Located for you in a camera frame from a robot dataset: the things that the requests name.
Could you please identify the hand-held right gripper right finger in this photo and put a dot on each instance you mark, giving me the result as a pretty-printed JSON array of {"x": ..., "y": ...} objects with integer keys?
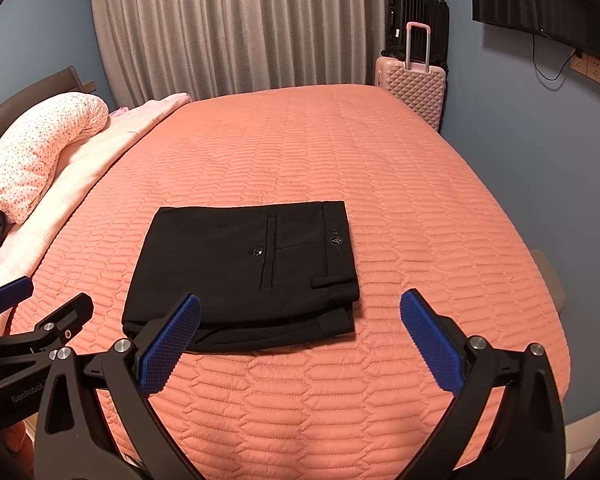
[{"x": 430, "y": 345}]

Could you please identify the white wall socket panel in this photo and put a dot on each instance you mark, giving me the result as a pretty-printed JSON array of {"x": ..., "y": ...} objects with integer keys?
[{"x": 590, "y": 66}]

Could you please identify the pink hard-shell suitcase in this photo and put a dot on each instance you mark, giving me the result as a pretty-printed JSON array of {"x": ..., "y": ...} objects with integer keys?
[{"x": 415, "y": 85}]

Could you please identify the black hard-shell suitcase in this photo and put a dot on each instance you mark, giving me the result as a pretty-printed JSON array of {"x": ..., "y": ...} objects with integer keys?
[{"x": 420, "y": 5}]

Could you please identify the black pants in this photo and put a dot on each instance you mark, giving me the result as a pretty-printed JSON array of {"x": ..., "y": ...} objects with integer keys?
[{"x": 220, "y": 270}]

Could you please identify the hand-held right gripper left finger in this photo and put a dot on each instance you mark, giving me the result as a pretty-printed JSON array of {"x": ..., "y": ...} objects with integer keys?
[{"x": 172, "y": 340}]

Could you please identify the grey padded headboard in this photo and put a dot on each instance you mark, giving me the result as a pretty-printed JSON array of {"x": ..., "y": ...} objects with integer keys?
[{"x": 40, "y": 85}]

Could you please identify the grey pleated curtain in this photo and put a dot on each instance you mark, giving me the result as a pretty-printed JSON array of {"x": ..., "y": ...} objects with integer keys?
[{"x": 230, "y": 20}]

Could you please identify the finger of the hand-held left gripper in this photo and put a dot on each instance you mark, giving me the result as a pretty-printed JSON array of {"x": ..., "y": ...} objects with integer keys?
[
  {"x": 55, "y": 322},
  {"x": 10, "y": 294}
]

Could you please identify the pink quilted bedspread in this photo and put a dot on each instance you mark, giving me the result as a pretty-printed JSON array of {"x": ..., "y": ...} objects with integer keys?
[{"x": 330, "y": 150}]

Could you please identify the pink floral pillow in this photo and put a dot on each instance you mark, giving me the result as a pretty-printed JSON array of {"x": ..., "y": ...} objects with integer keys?
[{"x": 35, "y": 150}]

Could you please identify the light pink blanket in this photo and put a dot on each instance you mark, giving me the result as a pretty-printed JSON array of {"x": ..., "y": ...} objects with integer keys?
[{"x": 80, "y": 175}]

